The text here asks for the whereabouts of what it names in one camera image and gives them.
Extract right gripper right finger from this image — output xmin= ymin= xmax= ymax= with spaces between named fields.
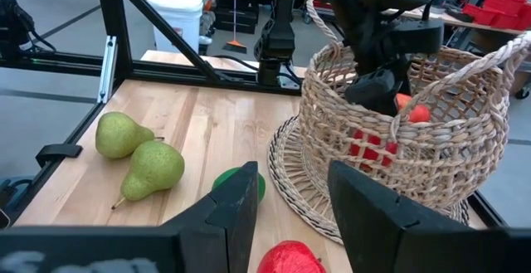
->
xmin=327 ymin=159 xmax=510 ymax=273

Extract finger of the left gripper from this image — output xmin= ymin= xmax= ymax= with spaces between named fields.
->
xmin=343 ymin=68 xmax=412 ymax=119

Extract green speckled pear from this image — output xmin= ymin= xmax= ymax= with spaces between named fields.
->
xmin=95 ymin=111 xmax=165 ymax=160
xmin=110 ymin=139 xmax=186 ymax=211

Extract white plastic bucket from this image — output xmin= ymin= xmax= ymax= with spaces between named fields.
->
xmin=145 ymin=0 xmax=205 ymax=54

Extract black device with cables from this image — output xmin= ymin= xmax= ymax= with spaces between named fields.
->
xmin=0 ymin=0 xmax=57 ymax=58

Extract broom with orange head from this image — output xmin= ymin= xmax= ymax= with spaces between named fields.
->
xmin=222 ymin=0 xmax=249 ymax=55

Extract red plastic bin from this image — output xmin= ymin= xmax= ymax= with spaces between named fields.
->
xmin=462 ymin=0 xmax=531 ymax=32

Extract round woven placemat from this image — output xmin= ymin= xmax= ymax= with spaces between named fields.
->
xmin=267 ymin=115 xmax=472 ymax=246

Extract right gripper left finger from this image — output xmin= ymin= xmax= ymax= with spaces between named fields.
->
xmin=161 ymin=160 xmax=261 ymax=273

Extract black frame clip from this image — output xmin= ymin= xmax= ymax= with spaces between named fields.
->
xmin=35 ymin=143 xmax=84 ymax=169

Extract woven wicker basket with handles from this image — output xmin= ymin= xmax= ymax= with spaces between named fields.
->
xmin=298 ymin=0 xmax=531 ymax=212

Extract black aluminium table frame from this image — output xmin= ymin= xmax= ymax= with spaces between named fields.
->
xmin=0 ymin=0 xmax=509 ymax=229

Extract black storage cases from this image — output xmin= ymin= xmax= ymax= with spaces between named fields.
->
xmin=213 ymin=6 xmax=259 ymax=36

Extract dark green lime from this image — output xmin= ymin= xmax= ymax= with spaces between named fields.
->
xmin=212 ymin=166 xmax=267 ymax=202

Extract red apple with yellow blush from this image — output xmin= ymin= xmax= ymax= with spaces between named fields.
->
xmin=393 ymin=92 xmax=432 ymax=124

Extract silver frame bracket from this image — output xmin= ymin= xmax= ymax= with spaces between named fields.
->
xmin=97 ymin=35 xmax=119 ymax=104

